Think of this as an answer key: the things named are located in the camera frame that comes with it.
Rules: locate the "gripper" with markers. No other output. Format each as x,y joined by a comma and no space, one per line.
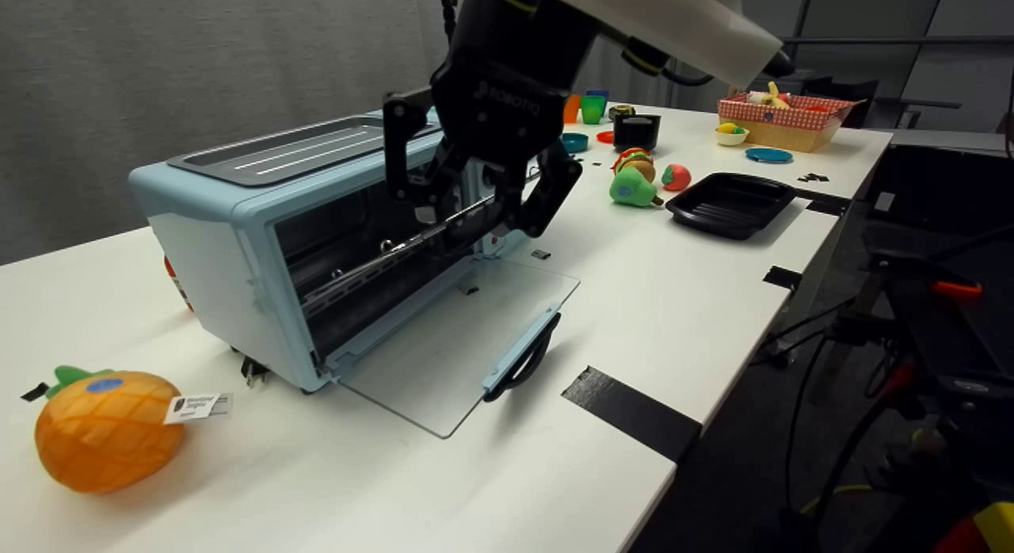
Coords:
507,70

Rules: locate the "metal oven rack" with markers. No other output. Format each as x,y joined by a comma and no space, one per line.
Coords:
396,256

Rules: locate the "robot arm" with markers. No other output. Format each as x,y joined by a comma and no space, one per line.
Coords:
681,14

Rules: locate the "light blue toaster oven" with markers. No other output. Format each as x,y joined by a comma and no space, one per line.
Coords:
352,256

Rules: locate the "glass toaster oven door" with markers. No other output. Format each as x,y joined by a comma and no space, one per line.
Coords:
451,343

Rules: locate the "red toy behind oven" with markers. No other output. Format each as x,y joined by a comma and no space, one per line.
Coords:
177,282

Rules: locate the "teal small bowl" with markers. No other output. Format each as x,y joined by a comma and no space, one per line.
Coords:
574,142

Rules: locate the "orange plastic cup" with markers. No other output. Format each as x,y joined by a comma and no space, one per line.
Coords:
571,109

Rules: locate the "green plastic cup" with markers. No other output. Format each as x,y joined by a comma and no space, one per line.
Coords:
592,108

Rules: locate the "blue plastic cup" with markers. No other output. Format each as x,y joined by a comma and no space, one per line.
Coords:
600,94

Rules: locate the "green toy pear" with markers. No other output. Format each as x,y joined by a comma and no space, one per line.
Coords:
631,188

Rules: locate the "black toy sushi roll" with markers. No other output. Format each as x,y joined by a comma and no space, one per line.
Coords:
620,110

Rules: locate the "toy burger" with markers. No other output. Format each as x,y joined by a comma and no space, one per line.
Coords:
635,162

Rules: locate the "black square cup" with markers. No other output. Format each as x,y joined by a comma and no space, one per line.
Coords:
636,131

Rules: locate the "red toy tomato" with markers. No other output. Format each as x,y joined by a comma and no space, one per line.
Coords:
676,177

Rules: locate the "black baking tray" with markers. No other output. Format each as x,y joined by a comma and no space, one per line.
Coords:
730,203

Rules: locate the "white bowl with toy fruit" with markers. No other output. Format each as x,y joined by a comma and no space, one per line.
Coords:
731,133

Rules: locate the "blue round plate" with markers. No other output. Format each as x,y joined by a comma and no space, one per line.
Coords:
768,154

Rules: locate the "toy banana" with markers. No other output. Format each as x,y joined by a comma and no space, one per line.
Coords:
775,97

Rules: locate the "red checkered basket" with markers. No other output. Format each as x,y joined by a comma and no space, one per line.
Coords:
788,119

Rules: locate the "orange plush pineapple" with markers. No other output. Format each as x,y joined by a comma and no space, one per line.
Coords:
107,430

